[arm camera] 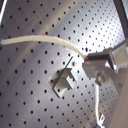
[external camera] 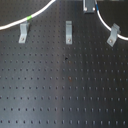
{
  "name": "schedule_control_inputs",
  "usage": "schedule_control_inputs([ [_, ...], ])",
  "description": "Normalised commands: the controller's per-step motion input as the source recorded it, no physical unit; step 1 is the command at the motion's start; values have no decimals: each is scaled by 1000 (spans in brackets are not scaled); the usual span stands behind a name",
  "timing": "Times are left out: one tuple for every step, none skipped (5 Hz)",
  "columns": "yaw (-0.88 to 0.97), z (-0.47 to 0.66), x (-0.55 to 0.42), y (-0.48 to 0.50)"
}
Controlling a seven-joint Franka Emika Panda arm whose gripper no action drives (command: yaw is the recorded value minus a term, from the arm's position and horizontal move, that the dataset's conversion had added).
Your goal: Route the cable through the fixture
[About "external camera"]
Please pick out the left metal cable clip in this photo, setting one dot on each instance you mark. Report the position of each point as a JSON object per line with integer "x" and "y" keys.
{"x": 23, "y": 32}

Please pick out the right metal cable clip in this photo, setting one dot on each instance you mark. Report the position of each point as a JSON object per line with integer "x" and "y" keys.
{"x": 115, "y": 31}

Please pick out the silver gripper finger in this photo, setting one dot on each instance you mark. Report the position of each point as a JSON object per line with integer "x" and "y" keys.
{"x": 89, "y": 6}

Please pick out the middle metal cable clip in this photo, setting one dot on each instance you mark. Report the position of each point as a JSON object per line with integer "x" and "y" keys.
{"x": 69, "y": 32}

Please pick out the metal cable clip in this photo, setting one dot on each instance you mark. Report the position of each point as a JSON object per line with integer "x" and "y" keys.
{"x": 69, "y": 32}
{"x": 23, "y": 32}
{"x": 115, "y": 31}

